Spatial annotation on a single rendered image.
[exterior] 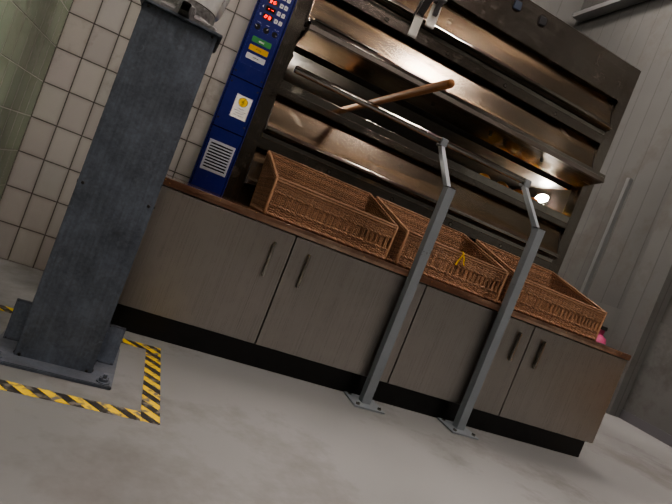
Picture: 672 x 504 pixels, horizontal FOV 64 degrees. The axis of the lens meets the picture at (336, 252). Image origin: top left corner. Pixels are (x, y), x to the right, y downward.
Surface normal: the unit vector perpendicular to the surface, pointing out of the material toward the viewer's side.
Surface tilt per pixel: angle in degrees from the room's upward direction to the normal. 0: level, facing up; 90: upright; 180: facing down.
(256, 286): 90
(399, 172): 70
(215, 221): 90
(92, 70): 90
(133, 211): 90
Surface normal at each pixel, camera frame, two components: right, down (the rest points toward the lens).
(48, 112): 0.29, 0.16
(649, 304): -0.88, -0.33
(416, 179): 0.40, -0.17
